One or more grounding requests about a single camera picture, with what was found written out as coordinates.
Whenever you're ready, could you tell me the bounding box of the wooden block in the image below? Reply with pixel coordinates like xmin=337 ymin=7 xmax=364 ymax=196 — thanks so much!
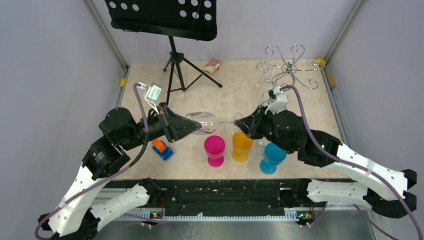
xmin=326 ymin=72 xmax=337 ymax=89

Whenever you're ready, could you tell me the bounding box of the clear wine glass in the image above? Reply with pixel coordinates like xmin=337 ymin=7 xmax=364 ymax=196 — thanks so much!
xmin=185 ymin=111 xmax=243 ymax=135

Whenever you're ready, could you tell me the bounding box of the small clear tumbler glass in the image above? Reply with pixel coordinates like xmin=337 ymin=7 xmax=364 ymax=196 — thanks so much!
xmin=253 ymin=138 xmax=270 ymax=156

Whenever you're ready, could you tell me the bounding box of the black music stand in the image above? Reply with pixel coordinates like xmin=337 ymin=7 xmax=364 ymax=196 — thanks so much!
xmin=105 ymin=0 xmax=223 ymax=102

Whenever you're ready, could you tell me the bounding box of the magenta plastic goblet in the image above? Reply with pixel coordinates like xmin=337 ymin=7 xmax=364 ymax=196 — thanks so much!
xmin=203 ymin=135 xmax=226 ymax=168

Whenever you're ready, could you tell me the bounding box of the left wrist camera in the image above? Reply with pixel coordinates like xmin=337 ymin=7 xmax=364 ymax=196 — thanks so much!
xmin=142 ymin=83 xmax=163 ymax=107

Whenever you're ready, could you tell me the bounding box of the tall clear flute glass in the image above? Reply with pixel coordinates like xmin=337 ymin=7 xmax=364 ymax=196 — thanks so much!
xmin=250 ymin=60 xmax=274 ymax=107

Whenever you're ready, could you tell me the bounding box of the small pink card box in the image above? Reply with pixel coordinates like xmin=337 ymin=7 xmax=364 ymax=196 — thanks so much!
xmin=203 ymin=58 xmax=223 ymax=75

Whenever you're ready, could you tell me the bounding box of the orange plastic goblet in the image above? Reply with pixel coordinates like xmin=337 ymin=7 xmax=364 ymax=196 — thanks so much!
xmin=231 ymin=131 xmax=254 ymax=163

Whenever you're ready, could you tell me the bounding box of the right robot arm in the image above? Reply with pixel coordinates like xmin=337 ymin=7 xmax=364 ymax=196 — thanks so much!
xmin=234 ymin=106 xmax=417 ymax=219

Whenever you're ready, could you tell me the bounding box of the blue orange toy car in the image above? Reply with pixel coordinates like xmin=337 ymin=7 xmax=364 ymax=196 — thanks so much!
xmin=151 ymin=139 xmax=174 ymax=161

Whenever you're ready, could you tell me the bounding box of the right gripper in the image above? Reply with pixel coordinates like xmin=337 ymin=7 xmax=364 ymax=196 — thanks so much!
xmin=235 ymin=105 xmax=294 ymax=155

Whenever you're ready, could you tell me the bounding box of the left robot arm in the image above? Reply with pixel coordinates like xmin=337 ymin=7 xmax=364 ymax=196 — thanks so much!
xmin=36 ymin=102 xmax=202 ymax=240

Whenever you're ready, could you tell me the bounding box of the chrome wine glass rack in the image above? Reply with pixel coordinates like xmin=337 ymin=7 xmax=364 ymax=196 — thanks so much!
xmin=255 ymin=44 xmax=320 ymax=90

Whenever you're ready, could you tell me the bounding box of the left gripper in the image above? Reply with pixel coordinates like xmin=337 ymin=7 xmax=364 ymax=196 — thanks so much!
xmin=122 ymin=101 xmax=203 ymax=150

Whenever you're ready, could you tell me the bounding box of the blue plastic goblet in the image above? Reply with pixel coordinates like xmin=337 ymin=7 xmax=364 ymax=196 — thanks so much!
xmin=259 ymin=143 xmax=288 ymax=175

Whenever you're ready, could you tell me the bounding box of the yellow left edge clamp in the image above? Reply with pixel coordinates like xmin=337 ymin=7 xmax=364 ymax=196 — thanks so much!
xmin=119 ymin=78 xmax=126 ymax=88

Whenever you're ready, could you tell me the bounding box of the yellow corner clamp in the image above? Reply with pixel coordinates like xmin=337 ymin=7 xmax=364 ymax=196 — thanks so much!
xmin=315 ymin=58 xmax=327 ymax=68

